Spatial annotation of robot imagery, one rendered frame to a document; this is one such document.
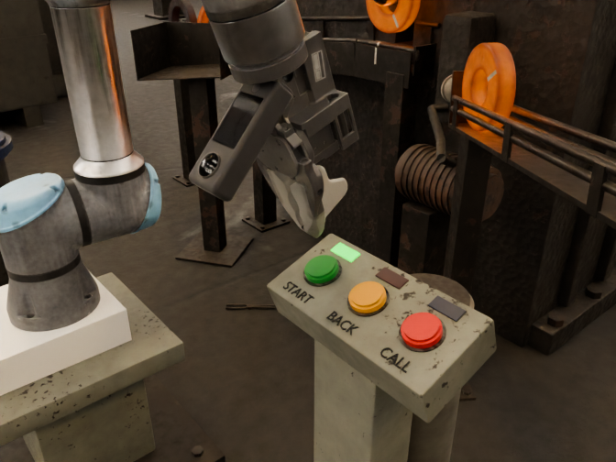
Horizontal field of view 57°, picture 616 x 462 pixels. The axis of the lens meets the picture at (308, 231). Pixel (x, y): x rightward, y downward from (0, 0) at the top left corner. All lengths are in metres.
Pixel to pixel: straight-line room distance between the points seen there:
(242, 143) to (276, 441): 0.88
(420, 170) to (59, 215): 0.72
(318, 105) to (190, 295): 1.26
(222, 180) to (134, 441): 0.81
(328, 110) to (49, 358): 0.68
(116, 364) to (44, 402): 0.12
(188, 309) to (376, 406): 1.11
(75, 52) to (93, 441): 0.68
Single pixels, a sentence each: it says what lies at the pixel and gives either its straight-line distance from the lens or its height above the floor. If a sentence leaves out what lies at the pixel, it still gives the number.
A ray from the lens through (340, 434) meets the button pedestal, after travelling 0.71.
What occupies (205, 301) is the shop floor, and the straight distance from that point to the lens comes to 1.71.
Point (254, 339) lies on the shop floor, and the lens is 1.55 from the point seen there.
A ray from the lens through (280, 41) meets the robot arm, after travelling 0.49.
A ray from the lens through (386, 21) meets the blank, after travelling 1.52.
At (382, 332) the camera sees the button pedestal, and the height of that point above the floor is 0.59.
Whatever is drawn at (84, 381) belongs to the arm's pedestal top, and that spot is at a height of 0.30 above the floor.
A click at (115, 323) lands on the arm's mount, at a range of 1.06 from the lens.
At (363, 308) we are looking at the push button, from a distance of 0.60.
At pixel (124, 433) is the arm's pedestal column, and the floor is 0.11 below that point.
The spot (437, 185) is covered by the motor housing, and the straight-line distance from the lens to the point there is 1.23.
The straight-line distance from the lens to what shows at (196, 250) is 1.96.
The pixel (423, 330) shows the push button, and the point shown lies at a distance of 0.57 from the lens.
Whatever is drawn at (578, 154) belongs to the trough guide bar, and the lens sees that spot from 0.74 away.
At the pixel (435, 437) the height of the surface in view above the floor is 0.31.
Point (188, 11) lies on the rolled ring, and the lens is 2.33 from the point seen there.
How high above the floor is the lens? 0.95
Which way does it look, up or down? 27 degrees down
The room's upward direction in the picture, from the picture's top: straight up
